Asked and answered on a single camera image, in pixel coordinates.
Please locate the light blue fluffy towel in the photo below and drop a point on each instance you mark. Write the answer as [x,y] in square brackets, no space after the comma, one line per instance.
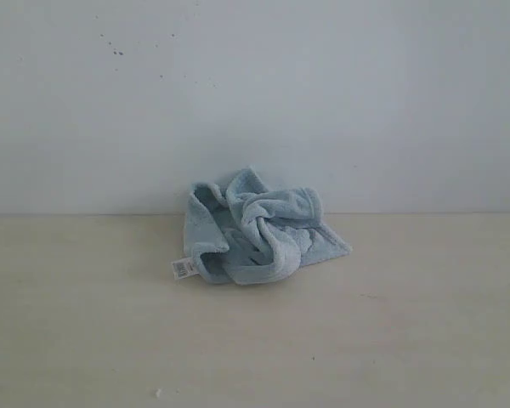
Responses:
[245,233]

